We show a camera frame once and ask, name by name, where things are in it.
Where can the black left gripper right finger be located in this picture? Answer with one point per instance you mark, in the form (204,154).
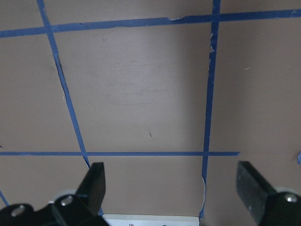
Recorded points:
(268,206)

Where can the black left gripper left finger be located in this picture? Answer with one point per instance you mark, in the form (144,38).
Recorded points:
(78,209)

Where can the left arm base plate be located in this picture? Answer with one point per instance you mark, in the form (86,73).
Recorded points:
(149,220)

